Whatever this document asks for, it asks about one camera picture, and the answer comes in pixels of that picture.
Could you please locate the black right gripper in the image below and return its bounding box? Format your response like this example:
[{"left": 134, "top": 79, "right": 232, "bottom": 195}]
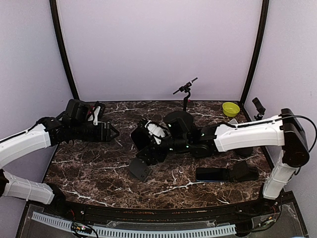
[{"left": 136, "top": 132, "right": 190, "bottom": 165}]

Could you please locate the dark grey stand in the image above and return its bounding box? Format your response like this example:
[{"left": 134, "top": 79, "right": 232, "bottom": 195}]
[{"left": 129, "top": 158, "right": 151, "bottom": 182}]

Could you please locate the blue edged black phone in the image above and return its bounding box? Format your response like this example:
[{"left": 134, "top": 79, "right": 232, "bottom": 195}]
[{"left": 196, "top": 168, "right": 229, "bottom": 182}]

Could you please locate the grey small phone stand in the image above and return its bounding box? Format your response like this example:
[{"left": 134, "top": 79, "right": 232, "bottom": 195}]
[{"left": 228, "top": 119, "right": 238, "bottom": 124}]

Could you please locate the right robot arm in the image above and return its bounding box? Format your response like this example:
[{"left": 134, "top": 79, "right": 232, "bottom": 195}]
[{"left": 130, "top": 109, "right": 310, "bottom": 215}]

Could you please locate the black rear gooseneck phone stand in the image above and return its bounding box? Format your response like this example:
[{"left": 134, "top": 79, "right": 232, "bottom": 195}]
[{"left": 173, "top": 77, "right": 198, "bottom": 112}]

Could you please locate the black front tripod phone stand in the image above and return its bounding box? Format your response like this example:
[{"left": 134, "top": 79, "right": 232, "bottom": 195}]
[{"left": 252, "top": 97, "right": 266, "bottom": 120}]

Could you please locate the lime green plastic bowl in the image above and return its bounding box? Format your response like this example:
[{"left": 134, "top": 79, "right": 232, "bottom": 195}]
[{"left": 222, "top": 102, "right": 240, "bottom": 118}]

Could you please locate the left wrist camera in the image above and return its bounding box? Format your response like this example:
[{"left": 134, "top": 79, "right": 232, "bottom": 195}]
[{"left": 92, "top": 101, "right": 106, "bottom": 125}]

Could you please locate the white cable duct strip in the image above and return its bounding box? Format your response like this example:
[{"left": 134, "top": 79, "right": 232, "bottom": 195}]
[{"left": 31, "top": 212, "right": 236, "bottom": 238}]

